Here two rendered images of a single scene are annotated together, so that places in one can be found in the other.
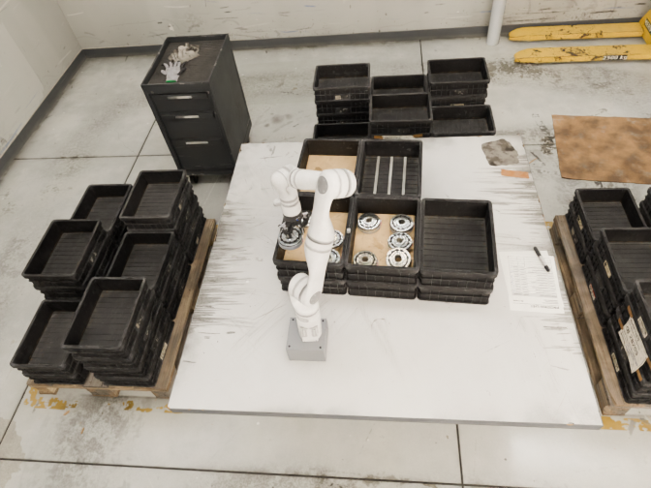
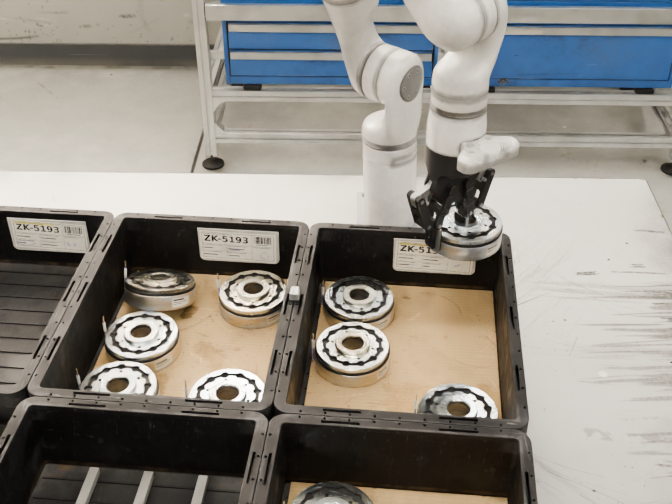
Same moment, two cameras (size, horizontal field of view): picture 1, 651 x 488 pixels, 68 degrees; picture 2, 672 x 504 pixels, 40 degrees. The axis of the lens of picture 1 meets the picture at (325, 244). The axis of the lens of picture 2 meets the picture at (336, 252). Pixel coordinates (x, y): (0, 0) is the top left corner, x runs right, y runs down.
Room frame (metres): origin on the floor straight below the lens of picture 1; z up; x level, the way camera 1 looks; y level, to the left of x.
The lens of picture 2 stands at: (2.31, -0.22, 1.71)
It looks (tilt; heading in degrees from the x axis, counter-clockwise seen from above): 36 degrees down; 170
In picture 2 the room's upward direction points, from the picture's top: straight up
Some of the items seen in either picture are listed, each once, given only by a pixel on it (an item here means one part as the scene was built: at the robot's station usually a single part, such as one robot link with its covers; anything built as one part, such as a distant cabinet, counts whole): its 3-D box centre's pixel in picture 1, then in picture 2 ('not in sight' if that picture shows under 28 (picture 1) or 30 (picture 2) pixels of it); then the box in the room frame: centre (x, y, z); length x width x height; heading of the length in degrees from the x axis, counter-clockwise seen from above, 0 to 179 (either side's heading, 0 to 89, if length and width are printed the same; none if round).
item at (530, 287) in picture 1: (532, 280); not in sight; (1.10, -0.86, 0.70); 0.33 x 0.23 x 0.01; 169
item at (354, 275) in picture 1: (384, 239); (188, 333); (1.31, -0.25, 0.87); 0.40 x 0.30 x 0.11; 165
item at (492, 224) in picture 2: (290, 235); (465, 222); (1.30, 0.14, 1.00); 0.10 x 0.10 x 0.01
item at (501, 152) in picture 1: (500, 151); not in sight; (1.92, -1.01, 0.71); 0.22 x 0.19 x 0.01; 169
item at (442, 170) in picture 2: (293, 216); (453, 169); (1.31, 0.11, 1.10); 0.08 x 0.08 x 0.09
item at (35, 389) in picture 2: (384, 231); (184, 304); (1.31, -0.25, 0.92); 0.40 x 0.30 x 0.02; 165
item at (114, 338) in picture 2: (399, 241); (141, 335); (1.29, -0.32, 0.86); 0.10 x 0.10 x 0.01
